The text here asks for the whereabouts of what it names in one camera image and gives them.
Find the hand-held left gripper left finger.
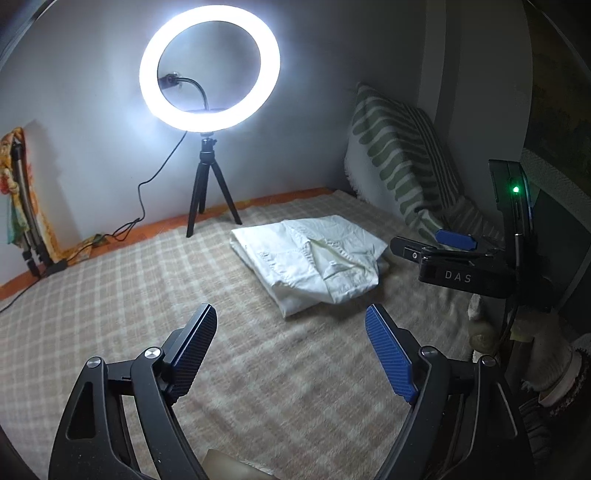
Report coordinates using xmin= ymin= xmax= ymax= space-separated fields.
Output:
xmin=48 ymin=303 xmax=218 ymax=480

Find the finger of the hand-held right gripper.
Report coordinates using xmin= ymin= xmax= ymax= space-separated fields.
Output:
xmin=435 ymin=229 xmax=504 ymax=254
xmin=390 ymin=236 xmax=444 ymax=261

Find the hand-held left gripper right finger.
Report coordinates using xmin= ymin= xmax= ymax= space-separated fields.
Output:
xmin=365 ymin=303 xmax=536 ymax=480

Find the white long-sleeved shirt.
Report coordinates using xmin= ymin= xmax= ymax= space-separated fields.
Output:
xmin=230 ymin=216 xmax=389 ymax=319

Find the person's right forearm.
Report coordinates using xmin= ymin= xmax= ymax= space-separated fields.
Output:
xmin=517 ymin=342 xmax=591 ymax=467

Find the person's right hand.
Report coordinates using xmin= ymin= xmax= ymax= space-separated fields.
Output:
xmin=466 ymin=295 xmax=583 ymax=402

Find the beige checked blanket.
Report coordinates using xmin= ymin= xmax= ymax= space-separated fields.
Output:
xmin=0 ymin=189 xmax=509 ymax=480

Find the green striped pillow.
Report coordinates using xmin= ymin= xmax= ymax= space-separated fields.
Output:
xmin=344 ymin=82 xmax=506 ymax=245

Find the framed landscape painting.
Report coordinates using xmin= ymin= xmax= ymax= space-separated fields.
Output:
xmin=522 ymin=0 xmax=591 ymax=195

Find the folded black stand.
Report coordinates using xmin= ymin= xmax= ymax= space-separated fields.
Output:
xmin=11 ymin=143 xmax=68 ymax=278

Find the colourful printed cloth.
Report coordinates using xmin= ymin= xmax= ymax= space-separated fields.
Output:
xmin=0 ymin=128 xmax=28 ymax=247

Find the orange wooden bed frame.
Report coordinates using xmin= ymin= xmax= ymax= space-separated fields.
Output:
xmin=0 ymin=187 xmax=333 ymax=296

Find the black ring light cable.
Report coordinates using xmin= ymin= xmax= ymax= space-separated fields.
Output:
xmin=0 ymin=129 xmax=190 ymax=315

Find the white ring light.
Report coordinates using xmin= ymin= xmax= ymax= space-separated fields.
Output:
xmin=139 ymin=22 xmax=281 ymax=132

